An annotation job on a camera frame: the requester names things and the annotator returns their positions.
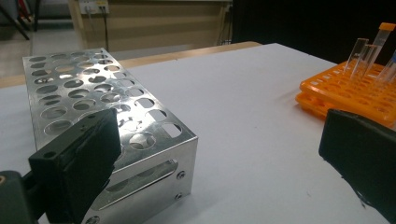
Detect wooden cabinet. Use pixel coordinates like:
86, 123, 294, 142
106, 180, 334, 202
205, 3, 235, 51
68, 0, 233, 52

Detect white table board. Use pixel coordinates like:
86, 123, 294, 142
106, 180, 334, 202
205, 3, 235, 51
0, 42, 396, 224

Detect orange plastic test tube rack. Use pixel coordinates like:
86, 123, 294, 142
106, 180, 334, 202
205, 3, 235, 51
294, 60, 396, 130

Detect orange-capped test tube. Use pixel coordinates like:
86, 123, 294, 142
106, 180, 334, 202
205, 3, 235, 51
368, 21, 396, 68

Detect blue-capped test tube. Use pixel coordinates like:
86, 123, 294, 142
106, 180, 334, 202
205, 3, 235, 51
375, 49, 396, 87

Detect black stand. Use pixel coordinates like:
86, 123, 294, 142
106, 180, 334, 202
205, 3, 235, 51
0, 0, 41, 41

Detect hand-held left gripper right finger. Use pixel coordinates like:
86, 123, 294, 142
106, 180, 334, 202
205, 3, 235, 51
318, 108, 396, 224

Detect white power strip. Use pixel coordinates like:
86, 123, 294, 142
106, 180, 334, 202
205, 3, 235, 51
78, 0, 110, 15

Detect black power cable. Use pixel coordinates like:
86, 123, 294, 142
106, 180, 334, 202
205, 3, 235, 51
98, 6, 110, 51

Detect black curtain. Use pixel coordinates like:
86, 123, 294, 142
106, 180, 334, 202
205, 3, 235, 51
232, 0, 396, 64

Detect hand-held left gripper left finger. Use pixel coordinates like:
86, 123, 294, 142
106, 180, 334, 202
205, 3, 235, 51
28, 107, 121, 224

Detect clear uncapped test tube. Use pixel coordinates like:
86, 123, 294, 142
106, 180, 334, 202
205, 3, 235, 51
344, 37, 370, 74
349, 44, 378, 80

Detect clear tube rack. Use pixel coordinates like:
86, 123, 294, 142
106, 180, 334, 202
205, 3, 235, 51
21, 47, 199, 224

